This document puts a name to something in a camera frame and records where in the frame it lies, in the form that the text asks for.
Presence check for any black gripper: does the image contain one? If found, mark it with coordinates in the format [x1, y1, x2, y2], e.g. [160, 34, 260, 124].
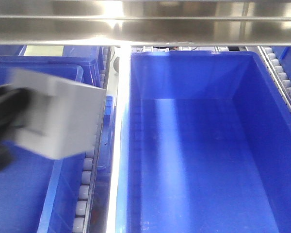
[0, 85, 31, 171]

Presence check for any gray hollow base block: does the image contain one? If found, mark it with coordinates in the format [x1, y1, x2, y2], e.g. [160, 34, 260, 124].
[9, 68, 107, 160]

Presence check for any blue bin under block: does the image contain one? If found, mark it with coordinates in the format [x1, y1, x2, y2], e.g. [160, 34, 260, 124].
[0, 55, 116, 233]

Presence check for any large empty blue bin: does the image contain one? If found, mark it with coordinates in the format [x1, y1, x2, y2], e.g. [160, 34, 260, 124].
[127, 51, 291, 233]

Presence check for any steel shelf beam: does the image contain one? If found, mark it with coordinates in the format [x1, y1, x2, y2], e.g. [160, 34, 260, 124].
[0, 0, 291, 46]

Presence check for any white roller track left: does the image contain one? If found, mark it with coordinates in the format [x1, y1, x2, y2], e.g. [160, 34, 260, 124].
[71, 47, 112, 233]

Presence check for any white roller track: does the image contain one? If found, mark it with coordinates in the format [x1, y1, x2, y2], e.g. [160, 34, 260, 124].
[257, 46, 291, 115]
[71, 47, 112, 233]

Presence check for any white roller track right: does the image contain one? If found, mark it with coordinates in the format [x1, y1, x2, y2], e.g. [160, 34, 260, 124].
[257, 46, 291, 115]

